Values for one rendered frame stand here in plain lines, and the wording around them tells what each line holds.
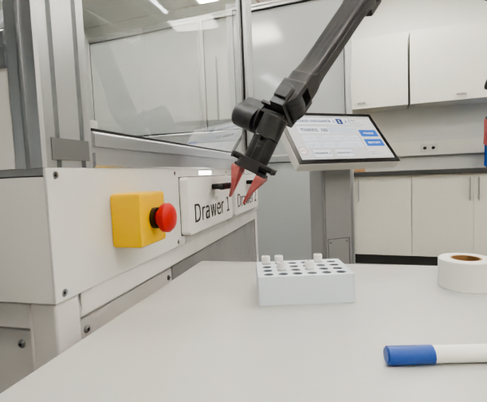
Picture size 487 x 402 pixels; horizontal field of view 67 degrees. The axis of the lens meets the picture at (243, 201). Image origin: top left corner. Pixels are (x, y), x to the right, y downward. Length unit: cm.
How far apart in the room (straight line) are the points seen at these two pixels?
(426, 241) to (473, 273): 325
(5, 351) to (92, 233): 16
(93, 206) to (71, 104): 12
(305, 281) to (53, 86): 37
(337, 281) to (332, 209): 123
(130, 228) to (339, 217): 134
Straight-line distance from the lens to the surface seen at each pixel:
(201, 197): 76
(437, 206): 379
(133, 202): 50
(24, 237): 46
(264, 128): 81
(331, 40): 93
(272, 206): 255
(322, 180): 169
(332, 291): 50
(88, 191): 48
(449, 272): 59
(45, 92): 45
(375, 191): 375
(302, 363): 36
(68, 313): 48
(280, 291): 49
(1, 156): 48
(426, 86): 416
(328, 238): 172
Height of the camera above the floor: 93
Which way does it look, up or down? 4 degrees down
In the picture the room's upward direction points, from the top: 2 degrees counter-clockwise
